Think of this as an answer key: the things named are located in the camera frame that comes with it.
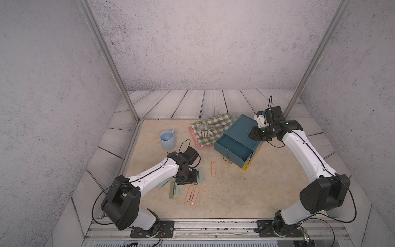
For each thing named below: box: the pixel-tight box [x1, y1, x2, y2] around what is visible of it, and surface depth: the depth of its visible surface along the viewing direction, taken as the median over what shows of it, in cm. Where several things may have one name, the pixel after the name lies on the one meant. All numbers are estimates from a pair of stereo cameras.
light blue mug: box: [159, 129, 177, 150], surface depth 106 cm
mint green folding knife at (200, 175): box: [198, 167, 204, 184], surface depth 92 cm
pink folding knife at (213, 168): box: [210, 160, 217, 178], surface depth 95 cm
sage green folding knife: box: [169, 180, 175, 200], surface depth 87 cm
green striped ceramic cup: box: [196, 122, 213, 139], surface depth 107 cm
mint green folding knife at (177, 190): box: [175, 184, 180, 196], surface depth 87 cm
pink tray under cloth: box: [189, 126, 203, 149], surface depth 110 cm
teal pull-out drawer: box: [213, 133, 255, 169], surface depth 80 cm
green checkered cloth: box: [190, 112, 235, 148], surface depth 118 cm
